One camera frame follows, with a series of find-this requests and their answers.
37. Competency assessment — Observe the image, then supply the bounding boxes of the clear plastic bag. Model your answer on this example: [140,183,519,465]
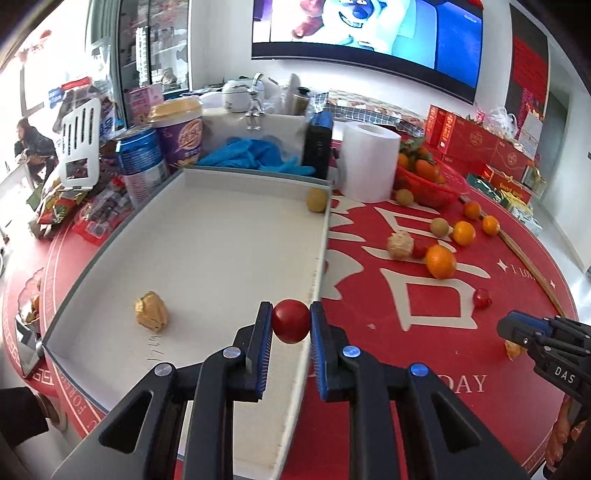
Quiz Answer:
[475,107,518,139]

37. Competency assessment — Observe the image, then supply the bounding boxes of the long wooden stick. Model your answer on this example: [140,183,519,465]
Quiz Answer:
[459,194,566,319]

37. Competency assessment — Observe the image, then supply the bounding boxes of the pile of leafy tangerines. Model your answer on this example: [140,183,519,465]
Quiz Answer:
[397,137,446,184]

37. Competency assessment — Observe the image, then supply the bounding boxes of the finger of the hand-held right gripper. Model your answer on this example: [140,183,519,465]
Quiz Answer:
[497,310,591,352]
[526,344,591,404]

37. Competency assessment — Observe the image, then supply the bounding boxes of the red and gold box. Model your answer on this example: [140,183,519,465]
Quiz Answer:
[480,164,533,206]

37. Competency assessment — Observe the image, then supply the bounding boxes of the stack of red gift boxes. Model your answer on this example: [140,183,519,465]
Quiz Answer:
[424,104,539,185]

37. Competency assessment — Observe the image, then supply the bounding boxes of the chequered cloth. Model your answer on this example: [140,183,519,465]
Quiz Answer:
[323,90,428,136]

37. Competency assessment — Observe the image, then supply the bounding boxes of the white shallow tray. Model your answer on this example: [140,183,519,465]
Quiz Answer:
[41,166,334,480]

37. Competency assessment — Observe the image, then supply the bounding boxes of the clear pack of dark candies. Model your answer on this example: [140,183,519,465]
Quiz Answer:
[74,187,134,245]

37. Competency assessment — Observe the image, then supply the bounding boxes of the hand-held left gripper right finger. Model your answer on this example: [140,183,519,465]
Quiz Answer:
[308,301,532,480]

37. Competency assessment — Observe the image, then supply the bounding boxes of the white and green box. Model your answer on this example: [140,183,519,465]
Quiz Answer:
[508,203,544,237]

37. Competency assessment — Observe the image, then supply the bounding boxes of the pink carton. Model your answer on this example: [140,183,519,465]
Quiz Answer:
[128,85,164,125]

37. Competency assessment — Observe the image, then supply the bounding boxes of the red plastic basket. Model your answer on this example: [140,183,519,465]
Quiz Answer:
[394,164,469,208]

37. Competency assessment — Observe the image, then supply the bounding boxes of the large orange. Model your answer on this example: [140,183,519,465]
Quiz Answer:
[425,244,457,280]

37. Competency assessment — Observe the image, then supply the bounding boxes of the red snack packets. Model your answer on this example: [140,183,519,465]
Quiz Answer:
[30,185,88,238]

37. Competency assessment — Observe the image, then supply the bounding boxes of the yellow-brown walnut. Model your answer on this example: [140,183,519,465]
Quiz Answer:
[134,291,168,331]

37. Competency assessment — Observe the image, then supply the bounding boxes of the black box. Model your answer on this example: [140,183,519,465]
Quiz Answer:
[302,122,334,181]

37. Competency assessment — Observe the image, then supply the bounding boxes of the blue drink can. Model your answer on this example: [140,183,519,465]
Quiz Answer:
[115,127,171,208]

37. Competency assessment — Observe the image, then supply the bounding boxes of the white rice cooker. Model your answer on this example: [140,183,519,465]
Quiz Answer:
[222,78,254,113]

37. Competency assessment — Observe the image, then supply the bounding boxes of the blue rubber gloves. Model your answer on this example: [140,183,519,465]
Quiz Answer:
[196,137,317,177]

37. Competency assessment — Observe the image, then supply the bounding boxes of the purple cup with yellow lid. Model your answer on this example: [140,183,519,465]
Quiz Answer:
[148,97,205,174]

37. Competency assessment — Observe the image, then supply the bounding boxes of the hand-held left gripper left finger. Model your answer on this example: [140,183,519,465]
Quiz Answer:
[51,301,275,480]

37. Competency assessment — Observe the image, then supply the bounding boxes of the person's right hand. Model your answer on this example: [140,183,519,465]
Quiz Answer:
[547,399,589,467]

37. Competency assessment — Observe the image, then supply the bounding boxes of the glass door cabinet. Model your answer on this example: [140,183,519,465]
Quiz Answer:
[115,0,190,100]

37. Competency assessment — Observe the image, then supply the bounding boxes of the medium orange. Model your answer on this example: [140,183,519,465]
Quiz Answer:
[452,220,476,247]

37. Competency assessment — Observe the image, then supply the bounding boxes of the white slotted spatula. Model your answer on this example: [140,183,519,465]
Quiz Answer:
[56,98,102,189]

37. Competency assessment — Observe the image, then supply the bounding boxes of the white toilet paper roll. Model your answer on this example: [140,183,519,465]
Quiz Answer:
[339,122,402,203]

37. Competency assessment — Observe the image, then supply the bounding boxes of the wall television screen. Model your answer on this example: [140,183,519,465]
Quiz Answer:
[252,0,485,104]

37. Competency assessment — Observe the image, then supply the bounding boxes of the red wall decoration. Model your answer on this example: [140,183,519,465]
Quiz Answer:
[505,14,550,144]

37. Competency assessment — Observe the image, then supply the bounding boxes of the pale walnut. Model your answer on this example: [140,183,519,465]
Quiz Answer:
[386,231,414,260]

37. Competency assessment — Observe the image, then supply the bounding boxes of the silver faucet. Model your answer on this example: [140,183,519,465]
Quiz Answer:
[246,74,266,131]

